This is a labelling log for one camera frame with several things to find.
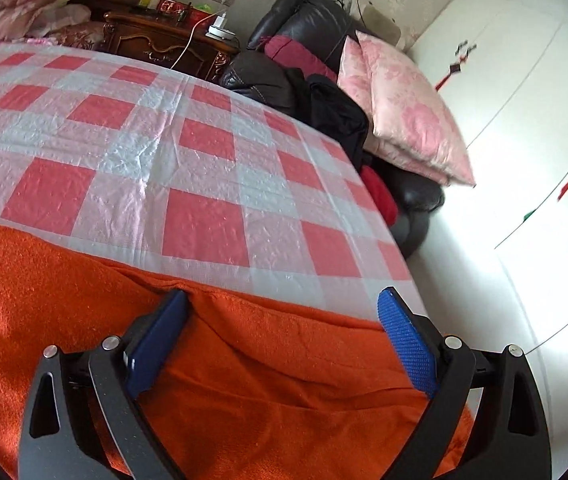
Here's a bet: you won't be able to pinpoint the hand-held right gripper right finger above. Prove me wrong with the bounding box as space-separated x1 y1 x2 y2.
377 287 552 480

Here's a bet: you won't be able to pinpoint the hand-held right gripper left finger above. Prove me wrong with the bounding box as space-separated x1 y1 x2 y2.
18 289 189 480

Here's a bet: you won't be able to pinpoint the orange towel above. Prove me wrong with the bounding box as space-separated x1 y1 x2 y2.
0 212 475 480

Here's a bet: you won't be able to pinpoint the red cloth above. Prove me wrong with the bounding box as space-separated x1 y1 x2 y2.
361 165 399 228

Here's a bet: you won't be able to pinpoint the red white checkered bed sheet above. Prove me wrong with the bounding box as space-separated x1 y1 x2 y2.
0 42 427 323

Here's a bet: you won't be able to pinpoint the pink satin pillow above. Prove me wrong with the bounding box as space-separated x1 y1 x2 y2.
355 30 477 188
336 37 452 186

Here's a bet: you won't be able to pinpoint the black clothes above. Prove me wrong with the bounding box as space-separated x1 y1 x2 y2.
286 74 371 166

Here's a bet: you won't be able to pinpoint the white wardrobe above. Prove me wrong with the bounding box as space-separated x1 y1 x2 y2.
406 0 568 480

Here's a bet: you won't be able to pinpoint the maroon cushion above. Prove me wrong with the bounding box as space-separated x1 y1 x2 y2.
264 35 339 83

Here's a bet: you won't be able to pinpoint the carved wooden nightstand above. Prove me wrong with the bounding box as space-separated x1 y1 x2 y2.
101 7 242 83

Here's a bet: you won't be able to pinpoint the pink floral pillow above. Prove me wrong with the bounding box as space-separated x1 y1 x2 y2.
46 19 109 52

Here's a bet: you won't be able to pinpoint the black leather sofa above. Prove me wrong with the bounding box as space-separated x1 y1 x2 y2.
219 0 447 261

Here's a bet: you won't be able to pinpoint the white charger with cable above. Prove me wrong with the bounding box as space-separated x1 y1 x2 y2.
171 10 229 72

